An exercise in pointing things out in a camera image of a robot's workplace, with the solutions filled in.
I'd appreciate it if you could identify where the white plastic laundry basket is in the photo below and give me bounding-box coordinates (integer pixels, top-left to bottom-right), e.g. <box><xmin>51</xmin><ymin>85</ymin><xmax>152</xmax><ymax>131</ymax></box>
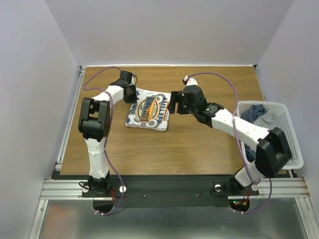
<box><xmin>237</xmin><ymin>101</ymin><xmax>304</xmax><ymax>170</ymax></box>

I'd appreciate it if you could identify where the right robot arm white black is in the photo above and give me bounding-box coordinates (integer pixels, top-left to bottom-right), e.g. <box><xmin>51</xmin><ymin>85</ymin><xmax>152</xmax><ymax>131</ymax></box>
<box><xmin>168</xmin><ymin>85</ymin><xmax>292</xmax><ymax>194</ymax></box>

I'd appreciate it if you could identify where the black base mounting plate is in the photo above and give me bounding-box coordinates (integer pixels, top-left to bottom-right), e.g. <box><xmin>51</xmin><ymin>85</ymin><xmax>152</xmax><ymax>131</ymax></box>
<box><xmin>79</xmin><ymin>175</ymin><xmax>259</xmax><ymax>209</ymax></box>

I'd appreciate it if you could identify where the aluminium frame rail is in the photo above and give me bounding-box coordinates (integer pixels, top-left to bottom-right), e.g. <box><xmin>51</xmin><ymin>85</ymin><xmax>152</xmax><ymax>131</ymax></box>
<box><xmin>40</xmin><ymin>178</ymin><xmax>310</xmax><ymax>200</ymax></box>
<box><xmin>54</xmin><ymin>66</ymin><xmax>86</xmax><ymax>171</ymax></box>

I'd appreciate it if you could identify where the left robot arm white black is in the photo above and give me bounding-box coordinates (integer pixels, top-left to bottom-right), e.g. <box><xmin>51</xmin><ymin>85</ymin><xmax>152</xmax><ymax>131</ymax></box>
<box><xmin>78</xmin><ymin>71</ymin><xmax>138</xmax><ymax>197</ymax></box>

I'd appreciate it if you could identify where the purple cable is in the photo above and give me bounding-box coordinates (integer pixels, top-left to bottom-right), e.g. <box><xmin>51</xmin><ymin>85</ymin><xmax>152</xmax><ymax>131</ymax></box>
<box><xmin>183</xmin><ymin>72</ymin><xmax>273</xmax><ymax>215</ymax></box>
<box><xmin>83</xmin><ymin>67</ymin><xmax>127</xmax><ymax>217</ymax></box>

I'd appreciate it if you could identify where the grey tank top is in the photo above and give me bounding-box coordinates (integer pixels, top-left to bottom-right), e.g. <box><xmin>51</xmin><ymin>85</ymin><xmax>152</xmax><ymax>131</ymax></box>
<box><xmin>254</xmin><ymin>110</ymin><xmax>276</xmax><ymax>129</ymax></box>

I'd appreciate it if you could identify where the aluminium frame rail front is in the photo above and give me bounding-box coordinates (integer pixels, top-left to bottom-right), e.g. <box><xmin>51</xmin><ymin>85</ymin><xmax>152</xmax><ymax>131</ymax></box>
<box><xmin>40</xmin><ymin>178</ymin><xmax>310</xmax><ymax>200</ymax></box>

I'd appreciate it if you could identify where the white graphic tank top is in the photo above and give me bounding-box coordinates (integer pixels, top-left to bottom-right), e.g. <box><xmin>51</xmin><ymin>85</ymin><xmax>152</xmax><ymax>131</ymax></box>
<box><xmin>125</xmin><ymin>88</ymin><xmax>171</xmax><ymax>131</ymax></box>

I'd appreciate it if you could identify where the aluminium frame rail left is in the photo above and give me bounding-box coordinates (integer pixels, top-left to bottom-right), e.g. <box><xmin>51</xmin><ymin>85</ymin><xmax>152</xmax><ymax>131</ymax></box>
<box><xmin>54</xmin><ymin>66</ymin><xmax>86</xmax><ymax>171</ymax></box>

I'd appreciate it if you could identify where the navy blue tank top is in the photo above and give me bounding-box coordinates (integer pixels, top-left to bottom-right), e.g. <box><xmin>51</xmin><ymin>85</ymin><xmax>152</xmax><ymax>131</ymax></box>
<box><xmin>241</xmin><ymin>104</ymin><xmax>268</xmax><ymax>162</ymax></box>

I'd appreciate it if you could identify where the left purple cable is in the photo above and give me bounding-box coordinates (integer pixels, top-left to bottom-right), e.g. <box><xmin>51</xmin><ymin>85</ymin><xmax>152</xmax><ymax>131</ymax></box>
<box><xmin>83</xmin><ymin>67</ymin><xmax>127</xmax><ymax>217</ymax></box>

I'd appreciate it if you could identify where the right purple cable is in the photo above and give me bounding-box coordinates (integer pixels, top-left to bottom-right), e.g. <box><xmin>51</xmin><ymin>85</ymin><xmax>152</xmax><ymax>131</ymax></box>
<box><xmin>183</xmin><ymin>72</ymin><xmax>273</xmax><ymax>215</ymax></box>

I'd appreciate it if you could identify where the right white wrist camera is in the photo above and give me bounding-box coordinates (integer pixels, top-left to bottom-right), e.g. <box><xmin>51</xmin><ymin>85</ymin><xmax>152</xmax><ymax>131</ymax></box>
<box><xmin>183</xmin><ymin>76</ymin><xmax>198</xmax><ymax>87</ymax></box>

